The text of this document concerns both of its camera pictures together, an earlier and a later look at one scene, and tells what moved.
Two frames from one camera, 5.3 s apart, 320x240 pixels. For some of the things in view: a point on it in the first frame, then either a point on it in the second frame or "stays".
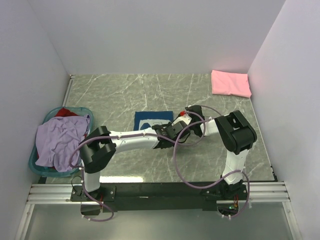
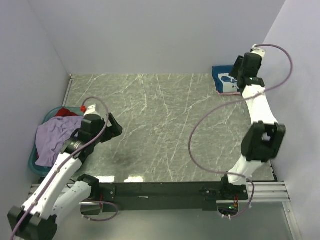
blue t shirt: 146,119 to 224,83
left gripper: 169,123 to 114,130
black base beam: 159,196 stays
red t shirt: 63,112 stays
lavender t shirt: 57,137 stays
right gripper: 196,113 to 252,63
